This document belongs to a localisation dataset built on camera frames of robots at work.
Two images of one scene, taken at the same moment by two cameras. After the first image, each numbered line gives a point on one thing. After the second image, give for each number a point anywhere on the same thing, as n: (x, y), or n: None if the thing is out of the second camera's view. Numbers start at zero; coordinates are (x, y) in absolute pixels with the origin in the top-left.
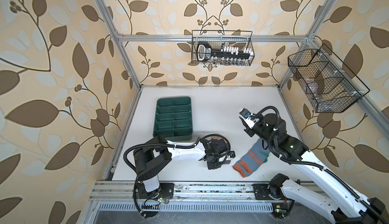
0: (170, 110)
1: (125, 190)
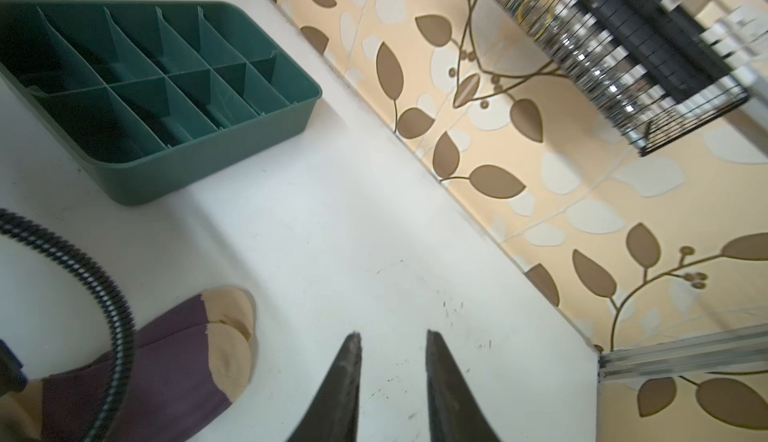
0: (138, 97)
1: None
